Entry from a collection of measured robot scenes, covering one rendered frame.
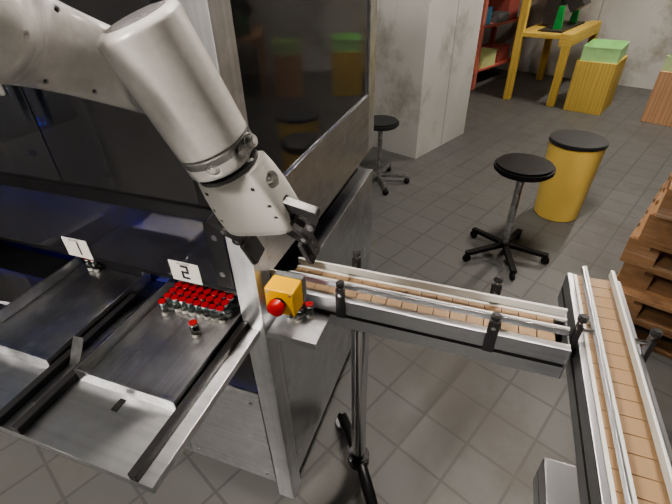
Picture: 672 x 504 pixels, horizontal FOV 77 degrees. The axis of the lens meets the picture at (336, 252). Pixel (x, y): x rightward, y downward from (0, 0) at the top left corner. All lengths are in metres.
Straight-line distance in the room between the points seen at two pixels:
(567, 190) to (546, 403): 1.66
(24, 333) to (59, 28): 0.94
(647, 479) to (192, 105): 0.86
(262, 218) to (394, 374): 1.66
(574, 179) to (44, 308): 3.02
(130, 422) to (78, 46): 0.71
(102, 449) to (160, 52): 0.76
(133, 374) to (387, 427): 1.17
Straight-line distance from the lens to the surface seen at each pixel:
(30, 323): 1.34
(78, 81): 0.52
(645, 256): 2.38
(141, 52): 0.43
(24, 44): 0.41
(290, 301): 0.94
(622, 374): 1.05
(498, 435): 2.00
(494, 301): 1.07
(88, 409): 1.06
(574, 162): 3.25
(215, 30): 0.77
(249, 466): 1.73
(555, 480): 1.31
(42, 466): 2.21
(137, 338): 1.15
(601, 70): 6.00
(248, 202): 0.50
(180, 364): 1.05
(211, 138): 0.45
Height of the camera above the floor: 1.64
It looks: 35 degrees down
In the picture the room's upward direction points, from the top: 2 degrees counter-clockwise
